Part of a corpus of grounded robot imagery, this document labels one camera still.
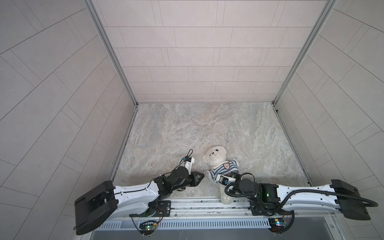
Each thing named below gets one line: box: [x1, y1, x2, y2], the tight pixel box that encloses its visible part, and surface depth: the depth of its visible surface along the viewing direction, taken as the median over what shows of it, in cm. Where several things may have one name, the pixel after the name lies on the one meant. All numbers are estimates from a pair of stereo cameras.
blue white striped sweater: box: [206, 159, 240, 182], surface depth 77 cm
